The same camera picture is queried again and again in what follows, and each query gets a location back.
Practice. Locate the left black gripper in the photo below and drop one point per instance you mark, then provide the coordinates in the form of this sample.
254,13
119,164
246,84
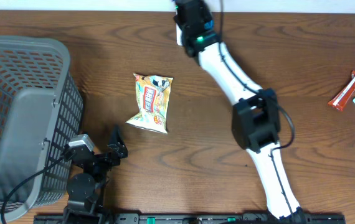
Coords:
118,152

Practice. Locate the yellow snack bag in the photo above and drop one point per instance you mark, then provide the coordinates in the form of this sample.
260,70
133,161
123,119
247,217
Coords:
152,97

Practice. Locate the red snack bar wrapper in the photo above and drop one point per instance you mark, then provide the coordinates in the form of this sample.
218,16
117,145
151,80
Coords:
341,99

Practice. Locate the blue mouthwash bottle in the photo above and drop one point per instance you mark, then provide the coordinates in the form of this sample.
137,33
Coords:
209,25

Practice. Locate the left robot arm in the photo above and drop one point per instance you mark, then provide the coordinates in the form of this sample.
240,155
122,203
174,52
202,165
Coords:
86,190

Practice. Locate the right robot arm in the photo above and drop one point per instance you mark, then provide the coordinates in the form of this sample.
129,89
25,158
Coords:
255,119

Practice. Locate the grey plastic shopping basket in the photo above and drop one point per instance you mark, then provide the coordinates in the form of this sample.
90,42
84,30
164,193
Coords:
40,111

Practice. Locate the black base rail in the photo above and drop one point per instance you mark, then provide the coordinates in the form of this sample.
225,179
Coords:
134,218

